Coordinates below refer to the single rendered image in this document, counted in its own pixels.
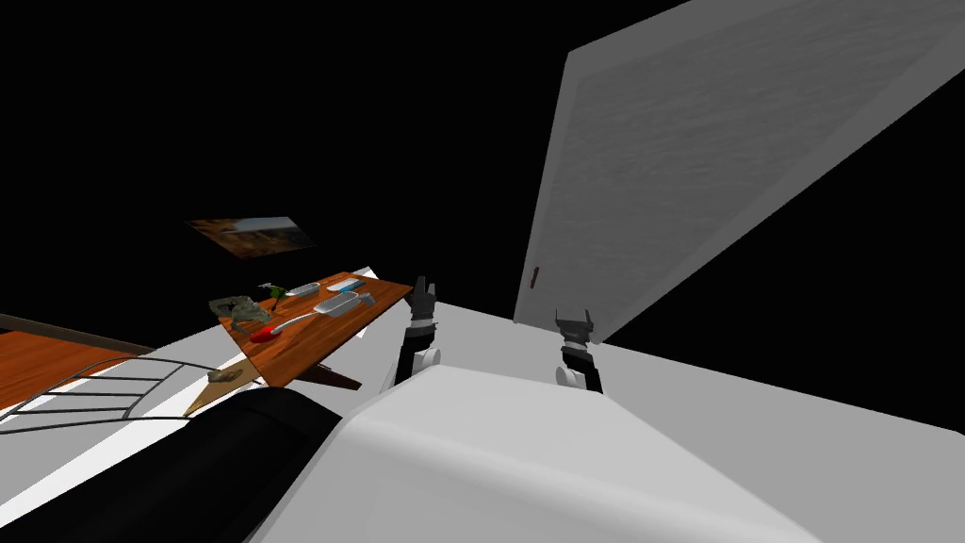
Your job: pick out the landscape wall picture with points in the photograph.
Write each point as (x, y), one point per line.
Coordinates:
(252, 236)

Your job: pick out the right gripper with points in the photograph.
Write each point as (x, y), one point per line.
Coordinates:
(577, 332)

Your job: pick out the brown wooden table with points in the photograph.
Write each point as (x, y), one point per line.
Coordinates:
(313, 343)

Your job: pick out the grey door leaf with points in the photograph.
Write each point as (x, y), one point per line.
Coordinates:
(663, 173)

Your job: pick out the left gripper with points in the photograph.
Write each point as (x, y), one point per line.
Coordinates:
(422, 311)

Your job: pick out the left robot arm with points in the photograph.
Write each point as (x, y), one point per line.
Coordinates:
(188, 467)

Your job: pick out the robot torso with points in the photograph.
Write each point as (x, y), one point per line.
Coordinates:
(482, 460)

